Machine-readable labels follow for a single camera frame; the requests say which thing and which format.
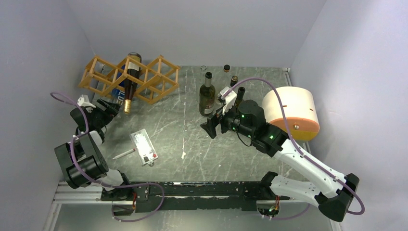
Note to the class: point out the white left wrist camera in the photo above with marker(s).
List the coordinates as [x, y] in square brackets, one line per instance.
[83, 101]

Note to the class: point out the clear plastic blister package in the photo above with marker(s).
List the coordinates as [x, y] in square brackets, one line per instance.
[144, 147]

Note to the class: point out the clear round glass bottle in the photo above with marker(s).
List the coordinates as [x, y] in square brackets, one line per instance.
[223, 80]

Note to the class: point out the wooden wine rack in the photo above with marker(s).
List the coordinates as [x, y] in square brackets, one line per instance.
[154, 81]

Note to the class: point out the white pink marker pen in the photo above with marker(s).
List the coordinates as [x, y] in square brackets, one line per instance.
[124, 153]

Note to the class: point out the clear whisky bottle black label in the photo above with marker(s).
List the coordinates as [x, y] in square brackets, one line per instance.
[234, 80]

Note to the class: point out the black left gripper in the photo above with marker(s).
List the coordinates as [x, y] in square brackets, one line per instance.
[111, 111]

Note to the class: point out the red wine bottle gold cap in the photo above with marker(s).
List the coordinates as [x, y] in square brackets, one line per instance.
[130, 86]

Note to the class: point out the cream orange cylindrical drawer box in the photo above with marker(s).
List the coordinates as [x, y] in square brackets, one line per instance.
[299, 108]

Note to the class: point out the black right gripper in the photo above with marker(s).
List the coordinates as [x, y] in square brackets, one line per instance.
[210, 126]

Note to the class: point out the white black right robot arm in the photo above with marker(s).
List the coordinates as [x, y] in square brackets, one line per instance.
[332, 192]

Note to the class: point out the dark bottle silver cap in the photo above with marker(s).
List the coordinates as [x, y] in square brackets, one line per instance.
[207, 96]

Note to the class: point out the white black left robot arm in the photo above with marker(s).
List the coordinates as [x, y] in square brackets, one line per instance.
[81, 161]

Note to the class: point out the blue labelled clear bottle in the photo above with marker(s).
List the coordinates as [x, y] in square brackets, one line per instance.
[117, 96]

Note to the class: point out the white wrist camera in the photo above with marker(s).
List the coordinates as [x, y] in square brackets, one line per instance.
[83, 101]
[228, 100]

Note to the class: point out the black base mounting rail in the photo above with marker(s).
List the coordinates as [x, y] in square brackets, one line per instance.
[206, 195]

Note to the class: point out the dark green wine bottle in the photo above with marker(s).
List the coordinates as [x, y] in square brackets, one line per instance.
[240, 94]

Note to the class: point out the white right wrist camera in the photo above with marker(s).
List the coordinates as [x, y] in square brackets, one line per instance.
[228, 100]

